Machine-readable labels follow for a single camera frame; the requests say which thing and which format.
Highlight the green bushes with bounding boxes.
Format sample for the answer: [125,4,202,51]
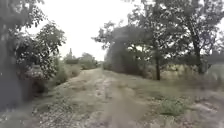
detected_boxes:
[63,48,100,71]

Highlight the dry grass verge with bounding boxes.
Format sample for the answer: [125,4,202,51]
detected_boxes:
[99,68,224,128]
[0,68,111,128]

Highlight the row of trees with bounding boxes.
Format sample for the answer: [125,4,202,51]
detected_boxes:
[0,0,68,111]
[92,0,224,82]

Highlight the grey dirt path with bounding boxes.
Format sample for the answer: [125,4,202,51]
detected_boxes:
[58,68,151,128]

